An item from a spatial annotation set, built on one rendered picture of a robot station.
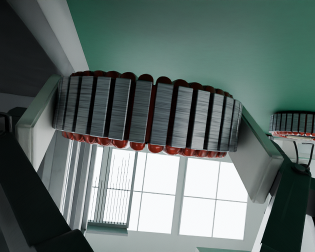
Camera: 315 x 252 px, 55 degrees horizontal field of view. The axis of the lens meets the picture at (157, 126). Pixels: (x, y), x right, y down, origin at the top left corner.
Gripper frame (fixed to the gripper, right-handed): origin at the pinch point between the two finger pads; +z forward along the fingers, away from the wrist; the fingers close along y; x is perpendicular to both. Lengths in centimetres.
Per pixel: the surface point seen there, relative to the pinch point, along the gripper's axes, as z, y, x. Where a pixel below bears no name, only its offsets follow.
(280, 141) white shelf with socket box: 74, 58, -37
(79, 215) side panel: 26.2, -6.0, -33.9
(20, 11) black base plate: 1.4, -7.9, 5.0
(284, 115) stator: 24.7, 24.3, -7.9
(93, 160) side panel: 52, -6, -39
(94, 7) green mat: 3.6, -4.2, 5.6
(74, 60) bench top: 16.8, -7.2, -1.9
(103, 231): 246, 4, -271
